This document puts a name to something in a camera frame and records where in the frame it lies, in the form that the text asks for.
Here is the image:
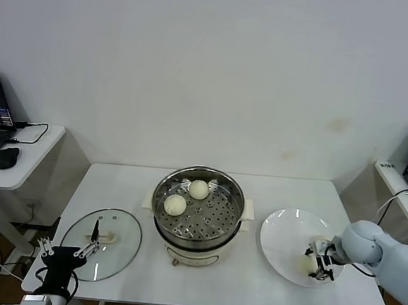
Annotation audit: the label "black laptop power cable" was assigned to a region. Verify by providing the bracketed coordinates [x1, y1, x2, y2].
[6, 119, 51, 147]

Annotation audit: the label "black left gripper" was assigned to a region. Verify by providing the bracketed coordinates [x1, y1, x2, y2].
[34, 215, 103, 294]

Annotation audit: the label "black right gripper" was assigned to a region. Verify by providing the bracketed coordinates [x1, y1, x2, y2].
[302, 233, 348, 283]

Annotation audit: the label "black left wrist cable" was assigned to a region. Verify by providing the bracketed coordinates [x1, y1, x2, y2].
[33, 266, 82, 301]

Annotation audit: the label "round white plate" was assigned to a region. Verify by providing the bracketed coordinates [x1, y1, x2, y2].
[255, 206, 350, 291]

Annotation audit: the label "round glass pot lid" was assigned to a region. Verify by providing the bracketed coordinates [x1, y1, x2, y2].
[57, 204, 145, 285]

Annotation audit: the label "black computer mouse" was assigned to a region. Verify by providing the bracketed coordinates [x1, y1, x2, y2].
[0, 145, 21, 172]

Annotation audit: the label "perforated steel steamer basket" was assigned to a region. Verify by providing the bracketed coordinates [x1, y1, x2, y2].
[149, 161, 249, 247]

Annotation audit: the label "cream electric cooker pot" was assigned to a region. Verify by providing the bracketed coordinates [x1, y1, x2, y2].
[138, 188, 258, 273]

